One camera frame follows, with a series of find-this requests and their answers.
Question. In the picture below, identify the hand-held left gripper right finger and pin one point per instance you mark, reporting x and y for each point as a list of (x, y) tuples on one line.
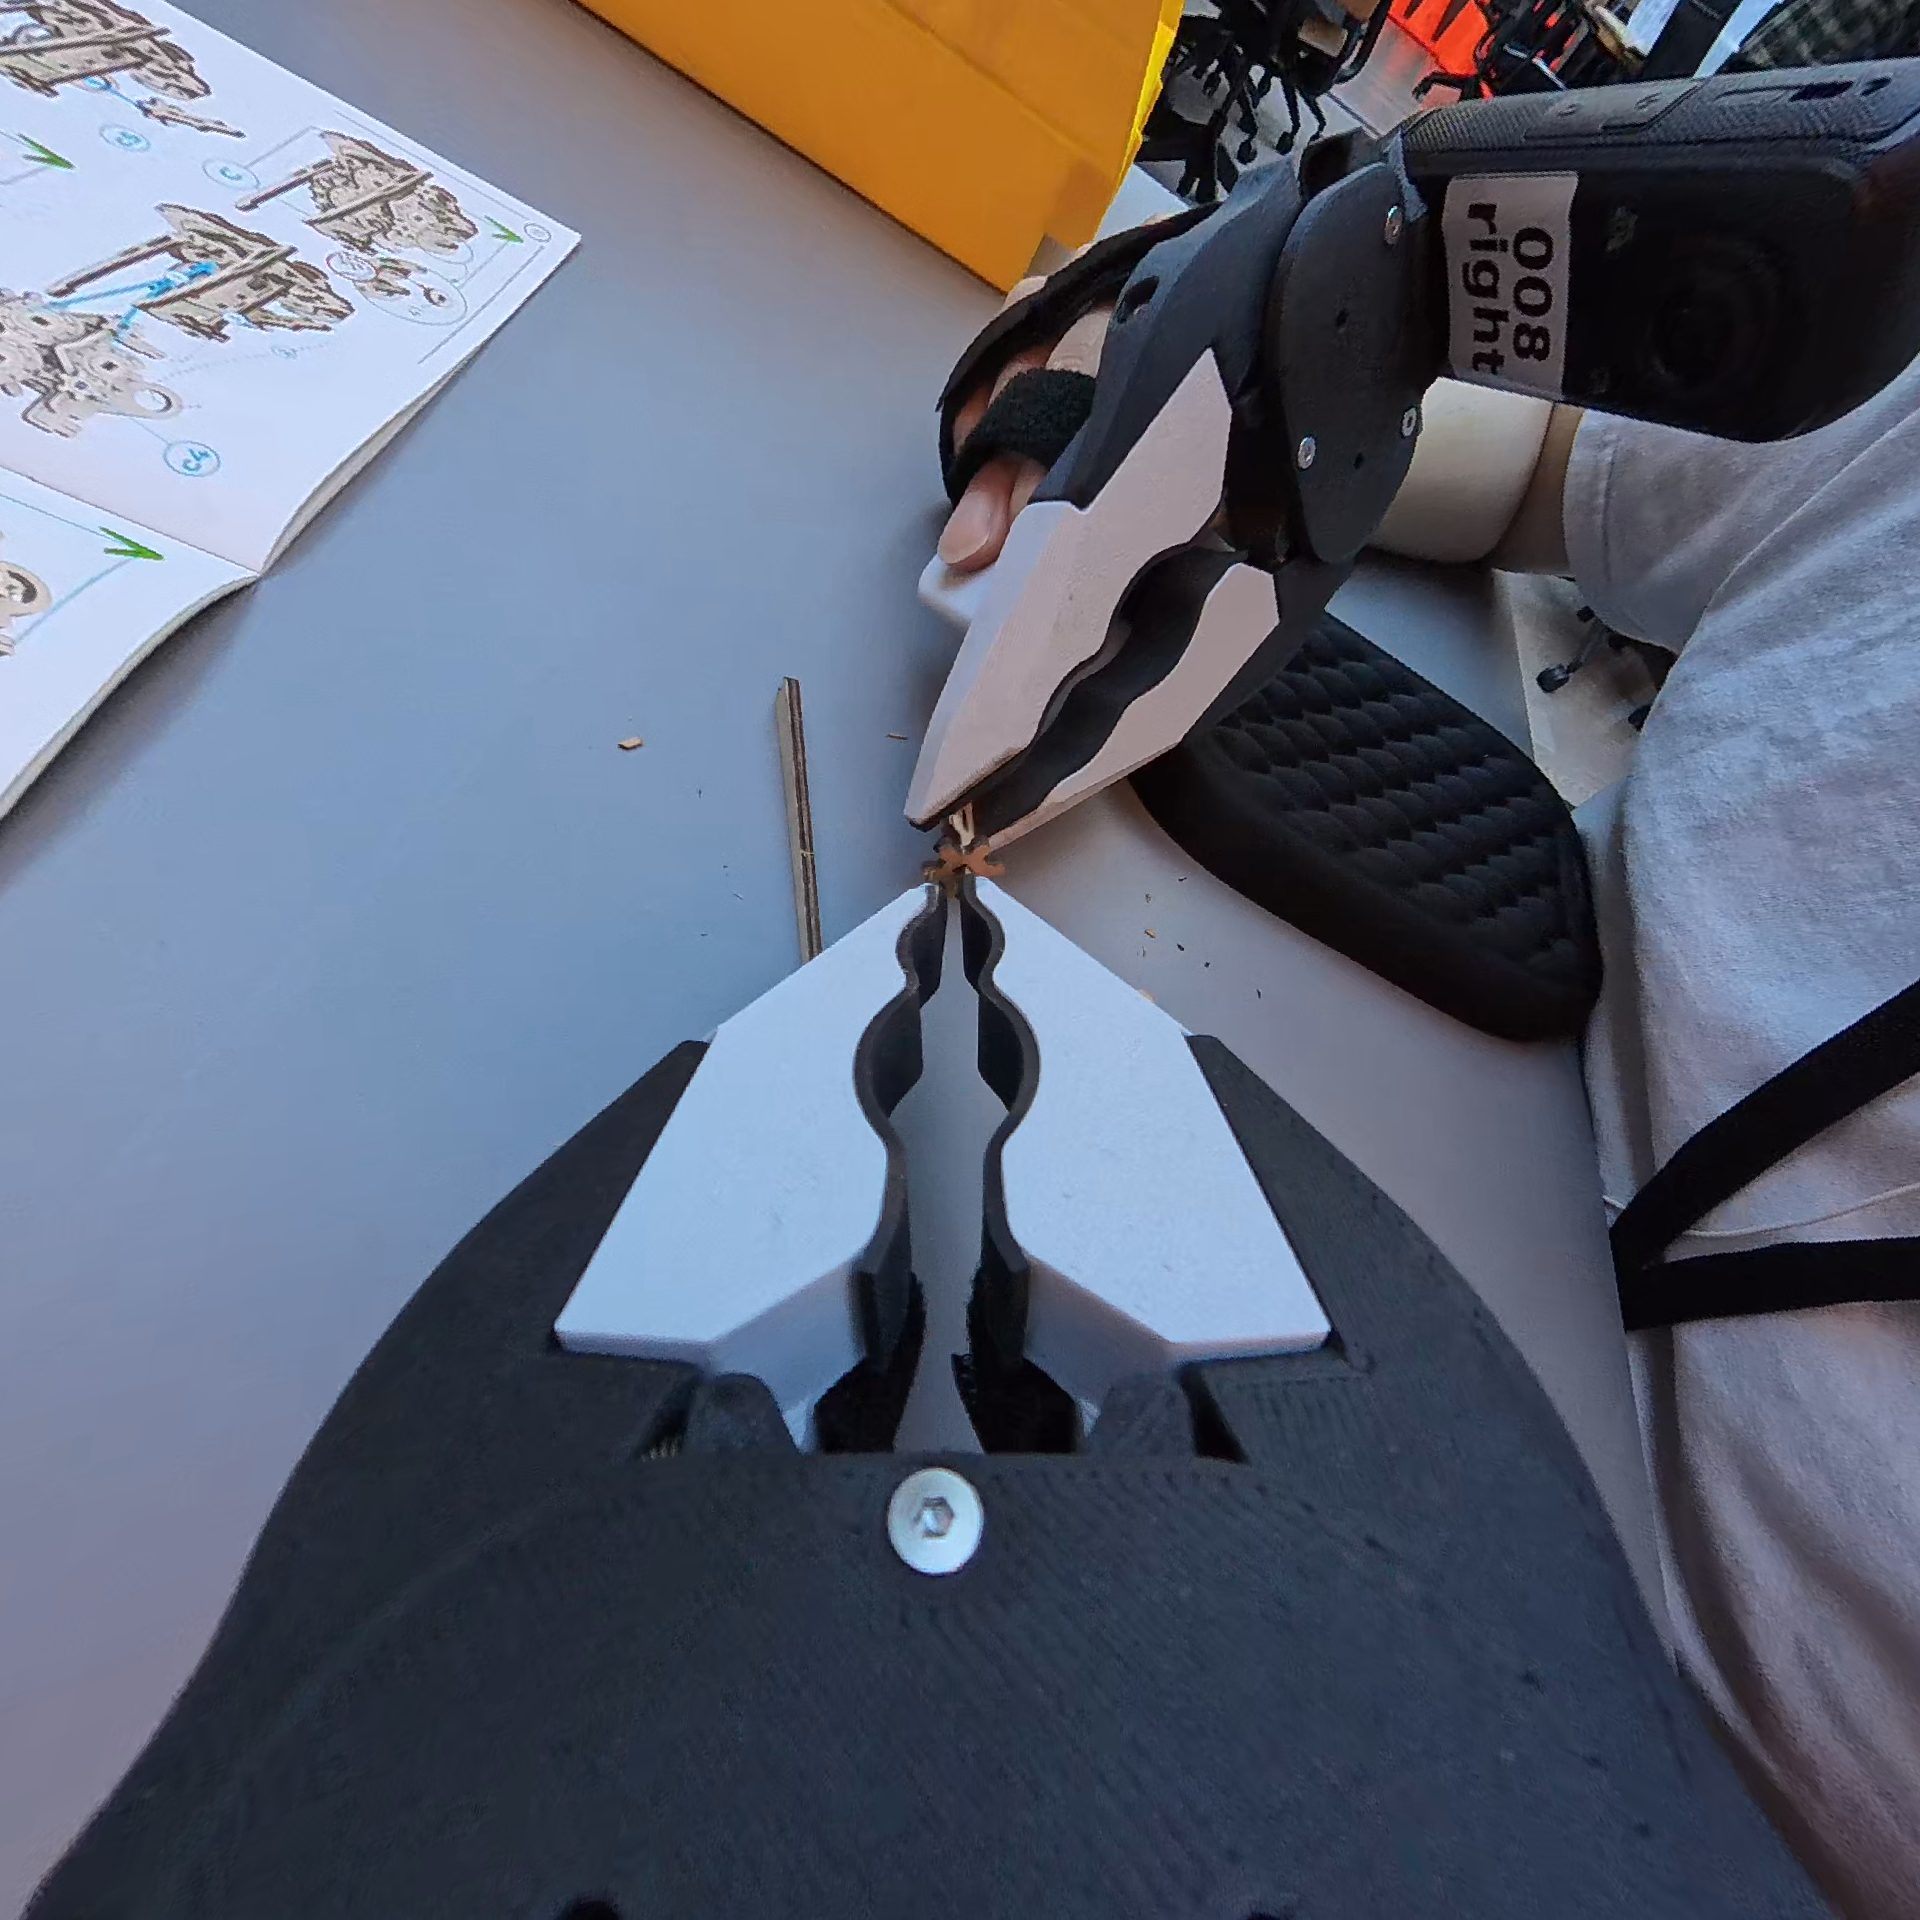
[(1154, 1201)]

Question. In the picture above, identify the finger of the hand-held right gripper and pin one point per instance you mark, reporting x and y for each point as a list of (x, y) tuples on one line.
[(1215, 662), (1050, 600)]

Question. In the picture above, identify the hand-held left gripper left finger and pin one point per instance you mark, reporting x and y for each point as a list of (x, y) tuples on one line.
[(734, 1201)]

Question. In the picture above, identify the small wooden gear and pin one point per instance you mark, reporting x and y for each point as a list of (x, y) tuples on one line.
[(960, 862)]

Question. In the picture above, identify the person's right forearm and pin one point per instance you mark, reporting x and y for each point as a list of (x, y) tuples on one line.
[(1470, 481)]

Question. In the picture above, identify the person's right hand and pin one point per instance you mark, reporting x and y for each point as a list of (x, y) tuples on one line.
[(983, 518)]

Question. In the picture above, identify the black honeycomb cushion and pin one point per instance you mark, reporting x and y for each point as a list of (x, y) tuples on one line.
[(1380, 840)]

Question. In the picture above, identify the long flat wooden stick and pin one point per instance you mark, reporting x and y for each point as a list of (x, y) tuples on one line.
[(801, 826)]

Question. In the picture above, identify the yellow plastic bin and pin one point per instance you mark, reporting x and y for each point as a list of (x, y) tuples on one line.
[(900, 106)]

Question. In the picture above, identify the assembly instruction booklet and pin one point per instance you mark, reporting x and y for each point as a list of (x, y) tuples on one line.
[(225, 300)]

